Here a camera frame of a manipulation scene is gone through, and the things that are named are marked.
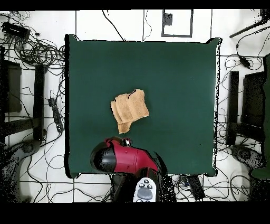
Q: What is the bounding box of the tan terry cloth towel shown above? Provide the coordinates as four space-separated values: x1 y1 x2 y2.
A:
110 88 150 134

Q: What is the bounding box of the dark green table cloth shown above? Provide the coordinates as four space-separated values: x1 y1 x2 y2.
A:
64 33 222 179

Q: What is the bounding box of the dark grey square plate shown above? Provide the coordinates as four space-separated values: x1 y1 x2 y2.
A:
163 13 173 26

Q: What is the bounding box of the black office chair base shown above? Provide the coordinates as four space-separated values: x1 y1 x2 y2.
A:
230 144 267 171
0 139 41 202

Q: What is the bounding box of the black box case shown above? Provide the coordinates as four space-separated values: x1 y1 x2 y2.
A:
0 60 22 114
240 71 267 127

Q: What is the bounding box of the black power adapter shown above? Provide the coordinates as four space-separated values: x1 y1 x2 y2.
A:
238 55 252 70

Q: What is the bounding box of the green cloth sheet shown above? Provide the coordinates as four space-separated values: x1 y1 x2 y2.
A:
250 53 270 180

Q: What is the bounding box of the black tripod leg rod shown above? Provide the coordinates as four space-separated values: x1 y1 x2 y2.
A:
229 8 270 39

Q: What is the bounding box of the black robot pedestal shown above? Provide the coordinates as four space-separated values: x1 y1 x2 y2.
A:
110 174 137 202

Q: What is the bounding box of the black metal stand frame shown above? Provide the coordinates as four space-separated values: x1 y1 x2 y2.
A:
226 70 265 146
4 63 47 142

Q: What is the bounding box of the coiled black cable tangle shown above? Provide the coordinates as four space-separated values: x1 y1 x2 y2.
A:
14 39 66 69

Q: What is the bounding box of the black network switch box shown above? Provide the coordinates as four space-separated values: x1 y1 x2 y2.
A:
1 21 31 41

